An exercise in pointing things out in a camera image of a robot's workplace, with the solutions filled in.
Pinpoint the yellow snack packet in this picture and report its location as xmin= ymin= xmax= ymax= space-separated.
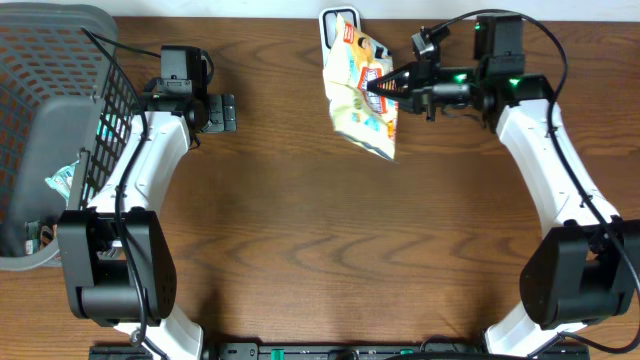
xmin=323 ymin=15 xmax=399 ymax=161

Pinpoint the light green snack packet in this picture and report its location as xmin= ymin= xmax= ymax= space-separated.
xmin=45 ymin=161 xmax=79 ymax=199

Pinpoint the dark snack packet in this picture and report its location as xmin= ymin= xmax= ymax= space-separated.
xmin=24 ymin=220 xmax=57 ymax=255

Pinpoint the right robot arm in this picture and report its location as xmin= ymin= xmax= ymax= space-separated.
xmin=366 ymin=9 xmax=639 ymax=359

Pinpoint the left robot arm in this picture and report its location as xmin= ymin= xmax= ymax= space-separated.
xmin=57 ymin=45 xmax=236 ymax=359

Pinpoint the white barcode scanner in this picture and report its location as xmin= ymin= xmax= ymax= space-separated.
xmin=318 ymin=5 xmax=362 ymax=65

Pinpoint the grey plastic mesh basket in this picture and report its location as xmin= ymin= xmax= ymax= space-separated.
xmin=1 ymin=2 xmax=134 ymax=271

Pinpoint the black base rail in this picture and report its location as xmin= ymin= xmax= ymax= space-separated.
xmin=88 ymin=340 xmax=592 ymax=360

